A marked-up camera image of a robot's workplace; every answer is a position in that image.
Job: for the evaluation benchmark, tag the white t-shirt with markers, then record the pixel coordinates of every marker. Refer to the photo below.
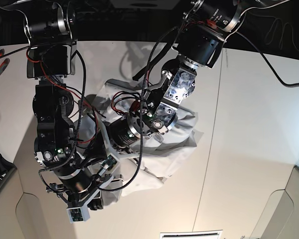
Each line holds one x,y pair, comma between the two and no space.
162,157

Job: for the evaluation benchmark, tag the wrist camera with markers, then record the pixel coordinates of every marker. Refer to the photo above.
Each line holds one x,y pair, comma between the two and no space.
109,165
78,214

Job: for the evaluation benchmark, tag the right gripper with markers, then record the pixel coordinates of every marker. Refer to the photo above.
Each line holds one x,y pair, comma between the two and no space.
86,191

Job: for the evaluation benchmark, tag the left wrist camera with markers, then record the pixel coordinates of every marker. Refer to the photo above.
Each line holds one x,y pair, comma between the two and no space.
109,165

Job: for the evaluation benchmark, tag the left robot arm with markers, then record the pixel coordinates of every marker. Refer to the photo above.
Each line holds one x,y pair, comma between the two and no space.
169,78

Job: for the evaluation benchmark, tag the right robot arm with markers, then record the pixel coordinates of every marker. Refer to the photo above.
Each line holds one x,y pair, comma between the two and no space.
72,142

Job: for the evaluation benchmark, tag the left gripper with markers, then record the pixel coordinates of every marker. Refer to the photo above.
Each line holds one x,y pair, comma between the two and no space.
103,148

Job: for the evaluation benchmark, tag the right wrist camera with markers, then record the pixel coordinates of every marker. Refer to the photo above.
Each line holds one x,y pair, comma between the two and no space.
78,214

